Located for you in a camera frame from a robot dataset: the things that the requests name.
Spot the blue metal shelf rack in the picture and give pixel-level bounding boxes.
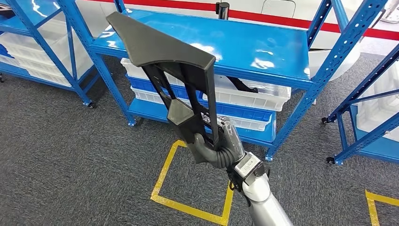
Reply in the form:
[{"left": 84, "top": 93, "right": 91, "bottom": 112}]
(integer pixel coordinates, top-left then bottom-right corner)
[
  {"left": 57, "top": 0, "right": 390, "bottom": 162},
  {"left": 321, "top": 43, "right": 399, "bottom": 166},
  {"left": 0, "top": 0, "right": 100, "bottom": 109}
]

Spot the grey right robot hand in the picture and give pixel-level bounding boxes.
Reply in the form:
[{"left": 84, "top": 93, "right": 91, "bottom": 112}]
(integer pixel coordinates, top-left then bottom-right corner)
[{"left": 193, "top": 113, "right": 246, "bottom": 170}]

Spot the black plastic car part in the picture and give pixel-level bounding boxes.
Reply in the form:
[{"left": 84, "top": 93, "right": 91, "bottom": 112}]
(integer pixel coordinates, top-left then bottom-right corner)
[{"left": 106, "top": 11, "right": 220, "bottom": 164}]

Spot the white car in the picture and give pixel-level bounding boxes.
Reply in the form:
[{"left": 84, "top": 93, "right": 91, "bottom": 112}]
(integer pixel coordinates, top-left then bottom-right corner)
[{"left": 73, "top": 0, "right": 399, "bottom": 82}]

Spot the silver round stand base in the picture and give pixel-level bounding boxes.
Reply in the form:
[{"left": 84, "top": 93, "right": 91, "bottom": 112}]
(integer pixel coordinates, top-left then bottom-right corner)
[{"left": 381, "top": 0, "right": 399, "bottom": 24}]

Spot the black stanchion post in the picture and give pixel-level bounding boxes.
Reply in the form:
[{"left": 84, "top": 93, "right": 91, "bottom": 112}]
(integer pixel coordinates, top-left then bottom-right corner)
[{"left": 215, "top": 2, "right": 231, "bottom": 20}]

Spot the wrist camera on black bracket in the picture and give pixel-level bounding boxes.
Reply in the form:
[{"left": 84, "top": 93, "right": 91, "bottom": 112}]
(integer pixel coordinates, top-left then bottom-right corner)
[{"left": 229, "top": 152, "right": 270, "bottom": 191}]

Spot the yellow floor tape square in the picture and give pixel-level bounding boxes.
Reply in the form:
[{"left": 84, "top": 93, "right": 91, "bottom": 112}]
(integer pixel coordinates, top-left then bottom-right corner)
[
  {"left": 365, "top": 189, "right": 399, "bottom": 226},
  {"left": 150, "top": 139, "right": 234, "bottom": 226}
]

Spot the red barrier belt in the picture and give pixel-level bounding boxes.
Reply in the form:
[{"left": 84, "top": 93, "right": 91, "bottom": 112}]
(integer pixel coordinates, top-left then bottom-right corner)
[
  {"left": 229, "top": 9, "right": 399, "bottom": 41},
  {"left": 87, "top": 0, "right": 219, "bottom": 15}
]

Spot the black part inside crate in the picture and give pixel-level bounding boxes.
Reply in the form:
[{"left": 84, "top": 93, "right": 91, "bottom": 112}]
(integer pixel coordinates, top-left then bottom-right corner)
[{"left": 227, "top": 76, "right": 259, "bottom": 94}]

